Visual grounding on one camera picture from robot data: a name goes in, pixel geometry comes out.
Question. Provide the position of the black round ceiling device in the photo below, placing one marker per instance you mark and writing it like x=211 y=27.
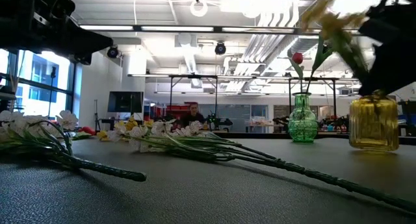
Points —
x=112 y=52
x=220 y=48

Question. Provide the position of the small green and black robot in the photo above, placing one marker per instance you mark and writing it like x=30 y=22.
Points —
x=221 y=121

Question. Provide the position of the person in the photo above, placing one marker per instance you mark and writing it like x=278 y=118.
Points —
x=193 y=118

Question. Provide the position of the white artificial blossom bunch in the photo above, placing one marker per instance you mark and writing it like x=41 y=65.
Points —
x=194 y=126
x=67 y=119

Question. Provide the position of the overhead bar with LED strips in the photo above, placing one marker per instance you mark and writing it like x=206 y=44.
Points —
x=177 y=28

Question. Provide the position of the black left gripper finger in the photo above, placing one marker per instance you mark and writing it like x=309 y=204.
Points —
x=87 y=42

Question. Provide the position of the green glass vase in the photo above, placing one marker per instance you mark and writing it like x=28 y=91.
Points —
x=302 y=126

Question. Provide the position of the black metal workstation frame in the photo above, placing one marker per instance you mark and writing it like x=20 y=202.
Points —
x=195 y=76

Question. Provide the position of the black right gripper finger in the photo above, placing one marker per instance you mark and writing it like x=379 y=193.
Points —
x=393 y=68

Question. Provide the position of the yellow ribbed glass vase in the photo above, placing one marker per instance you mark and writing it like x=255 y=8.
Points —
x=373 y=126

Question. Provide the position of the black television screen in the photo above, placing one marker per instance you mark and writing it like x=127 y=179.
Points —
x=125 y=102

